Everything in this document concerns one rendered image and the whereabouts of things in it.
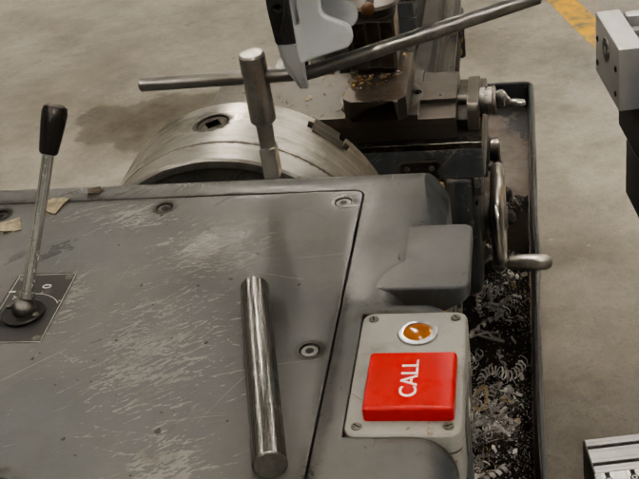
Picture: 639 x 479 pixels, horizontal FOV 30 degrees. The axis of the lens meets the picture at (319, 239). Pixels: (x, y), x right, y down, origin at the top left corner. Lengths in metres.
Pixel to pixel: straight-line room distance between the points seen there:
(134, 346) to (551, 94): 3.22
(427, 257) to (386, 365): 0.15
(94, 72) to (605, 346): 2.51
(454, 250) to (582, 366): 1.89
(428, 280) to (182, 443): 0.24
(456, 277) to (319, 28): 0.22
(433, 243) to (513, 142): 1.66
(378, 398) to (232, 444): 0.10
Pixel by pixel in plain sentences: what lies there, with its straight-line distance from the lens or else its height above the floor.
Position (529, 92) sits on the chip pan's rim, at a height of 0.59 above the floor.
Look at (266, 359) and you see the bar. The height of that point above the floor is 1.28.
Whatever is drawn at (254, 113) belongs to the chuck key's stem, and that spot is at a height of 1.34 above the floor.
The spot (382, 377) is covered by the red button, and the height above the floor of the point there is 1.27.
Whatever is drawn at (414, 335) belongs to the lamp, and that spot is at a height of 1.26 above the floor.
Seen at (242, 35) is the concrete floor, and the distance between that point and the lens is 4.77.
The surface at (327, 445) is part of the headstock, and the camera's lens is 0.78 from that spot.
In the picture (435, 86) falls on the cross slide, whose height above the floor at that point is 0.97.
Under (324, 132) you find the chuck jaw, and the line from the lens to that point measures 1.27.
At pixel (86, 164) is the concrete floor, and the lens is 4.00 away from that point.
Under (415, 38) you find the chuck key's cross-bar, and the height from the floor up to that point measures 1.40.
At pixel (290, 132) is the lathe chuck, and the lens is 1.23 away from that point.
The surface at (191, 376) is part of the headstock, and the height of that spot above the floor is 1.26.
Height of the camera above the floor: 1.77
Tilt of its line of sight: 32 degrees down
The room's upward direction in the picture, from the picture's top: 8 degrees counter-clockwise
